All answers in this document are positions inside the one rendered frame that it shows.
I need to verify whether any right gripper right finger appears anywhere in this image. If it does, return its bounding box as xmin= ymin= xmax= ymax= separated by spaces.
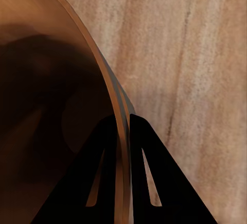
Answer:
xmin=130 ymin=114 xmax=217 ymax=224

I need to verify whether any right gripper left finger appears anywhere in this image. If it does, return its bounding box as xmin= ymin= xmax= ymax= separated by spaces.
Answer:
xmin=31 ymin=114 xmax=117 ymax=224

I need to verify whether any trash can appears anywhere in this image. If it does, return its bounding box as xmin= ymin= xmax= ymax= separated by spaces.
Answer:
xmin=0 ymin=0 xmax=136 ymax=224

